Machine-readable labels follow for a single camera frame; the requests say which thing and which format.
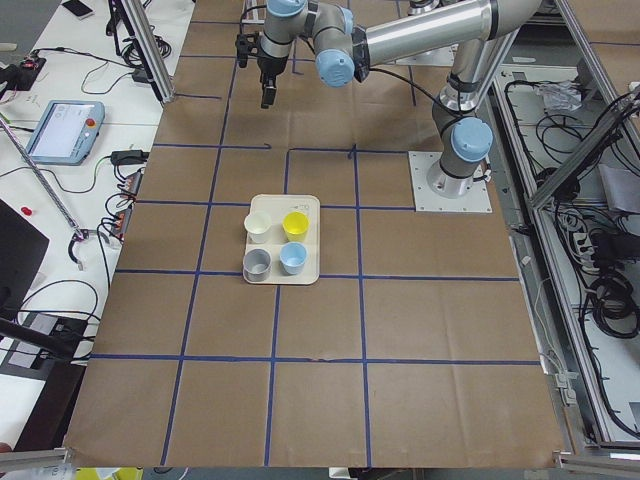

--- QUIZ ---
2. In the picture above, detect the black braided cable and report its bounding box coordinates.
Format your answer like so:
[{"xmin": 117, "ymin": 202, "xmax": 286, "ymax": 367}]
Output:
[{"xmin": 369, "ymin": 67, "xmax": 466, "ymax": 121}]

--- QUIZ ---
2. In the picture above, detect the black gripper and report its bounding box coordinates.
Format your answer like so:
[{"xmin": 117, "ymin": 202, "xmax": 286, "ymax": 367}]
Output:
[{"xmin": 235, "ymin": 31, "xmax": 290, "ymax": 109}]

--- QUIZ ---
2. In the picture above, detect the light blue cup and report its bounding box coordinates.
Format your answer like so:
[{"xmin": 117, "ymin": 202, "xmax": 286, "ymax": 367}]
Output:
[{"xmin": 279, "ymin": 242, "xmax": 307, "ymax": 275}]

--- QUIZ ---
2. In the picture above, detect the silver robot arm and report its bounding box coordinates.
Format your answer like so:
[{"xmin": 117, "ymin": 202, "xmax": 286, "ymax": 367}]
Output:
[{"xmin": 235, "ymin": 0, "xmax": 540, "ymax": 199}]

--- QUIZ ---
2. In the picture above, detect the cream white cup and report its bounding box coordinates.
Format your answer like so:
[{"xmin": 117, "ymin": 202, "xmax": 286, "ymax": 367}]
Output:
[{"xmin": 244, "ymin": 211, "xmax": 272, "ymax": 244}]

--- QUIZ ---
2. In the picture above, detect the yellow plastic cup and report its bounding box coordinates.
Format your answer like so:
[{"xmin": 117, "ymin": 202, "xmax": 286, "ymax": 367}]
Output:
[{"xmin": 282, "ymin": 211, "xmax": 310, "ymax": 243}]

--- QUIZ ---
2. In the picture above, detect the cream plastic tray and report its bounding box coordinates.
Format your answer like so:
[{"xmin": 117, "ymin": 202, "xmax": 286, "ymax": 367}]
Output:
[{"xmin": 245, "ymin": 194, "xmax": 320, "ymax": 285}]

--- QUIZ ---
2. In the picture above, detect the grey plastic cup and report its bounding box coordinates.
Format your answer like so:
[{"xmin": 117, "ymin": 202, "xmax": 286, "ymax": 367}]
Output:
[{"xmin": 243, "ymin": 248, "xmax": 272, "ymax": 283}]

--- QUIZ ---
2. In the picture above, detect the teach pendant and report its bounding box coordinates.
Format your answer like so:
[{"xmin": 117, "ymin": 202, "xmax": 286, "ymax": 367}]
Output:
[{"xmin": 26, "ymin": 100, "xmax": 105, "ymax": 166}]

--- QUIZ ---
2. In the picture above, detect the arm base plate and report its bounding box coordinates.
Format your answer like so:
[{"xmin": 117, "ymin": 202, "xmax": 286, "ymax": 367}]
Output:
[{"xmin": 408, "ymin": 151, "xmax": 493, "ymax": 214}]

